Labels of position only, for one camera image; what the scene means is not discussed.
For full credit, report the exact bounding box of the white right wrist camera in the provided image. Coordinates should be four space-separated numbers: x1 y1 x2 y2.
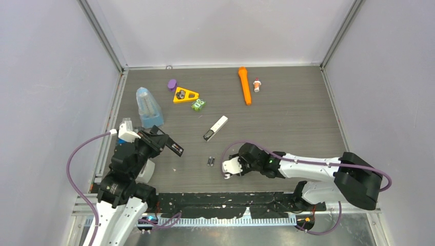
222 157 243 179

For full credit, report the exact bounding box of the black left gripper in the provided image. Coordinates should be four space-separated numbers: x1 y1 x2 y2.
131 129 168 177

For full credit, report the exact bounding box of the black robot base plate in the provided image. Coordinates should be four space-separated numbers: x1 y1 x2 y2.
147 192 326 219

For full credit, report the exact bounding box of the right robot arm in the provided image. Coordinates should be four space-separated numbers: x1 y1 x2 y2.
229 143 383 211

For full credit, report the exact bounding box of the black remote control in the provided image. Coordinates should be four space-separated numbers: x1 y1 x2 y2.
166 138 184 157

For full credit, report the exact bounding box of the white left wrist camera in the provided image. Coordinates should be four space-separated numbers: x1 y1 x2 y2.
109 118 140 143

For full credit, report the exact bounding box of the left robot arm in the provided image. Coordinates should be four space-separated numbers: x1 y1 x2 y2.
84 125 170 245

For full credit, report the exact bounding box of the white rectangular thermometer device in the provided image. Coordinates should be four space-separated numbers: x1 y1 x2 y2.
203 115 228 142

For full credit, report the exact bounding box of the purple cylinder toy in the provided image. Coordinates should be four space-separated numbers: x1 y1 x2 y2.
167 79 178 91

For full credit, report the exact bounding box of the green owl toy block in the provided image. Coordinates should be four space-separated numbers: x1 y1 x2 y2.
191 98 206 111

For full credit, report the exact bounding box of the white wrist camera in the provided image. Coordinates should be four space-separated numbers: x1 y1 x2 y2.
109 118 140 143
222 157 243 179

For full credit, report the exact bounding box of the yellow triangle shape toy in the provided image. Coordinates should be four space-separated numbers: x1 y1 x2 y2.
173 87 200 104

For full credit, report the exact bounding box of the blue transparent plastic container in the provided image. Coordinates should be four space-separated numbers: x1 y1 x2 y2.
136 87 164 129

